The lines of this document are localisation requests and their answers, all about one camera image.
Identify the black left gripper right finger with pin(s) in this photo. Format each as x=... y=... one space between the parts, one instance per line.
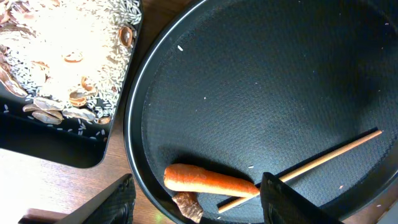
x=283 y=205

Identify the brown mushroom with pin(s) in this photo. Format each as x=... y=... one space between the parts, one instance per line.
x=189 y=206

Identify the orange carrot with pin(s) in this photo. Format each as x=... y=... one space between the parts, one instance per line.
x=189 y=178

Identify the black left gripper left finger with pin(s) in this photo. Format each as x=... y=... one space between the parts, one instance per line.
x=114 y=205

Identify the black rectangular tray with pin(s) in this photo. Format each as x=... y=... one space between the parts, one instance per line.
x=74 y=143

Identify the wooden chopstick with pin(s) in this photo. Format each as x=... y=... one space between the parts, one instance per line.
x=307 y=167

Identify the pile of food scraps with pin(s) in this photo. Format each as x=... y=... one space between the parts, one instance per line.
x=64 y=63

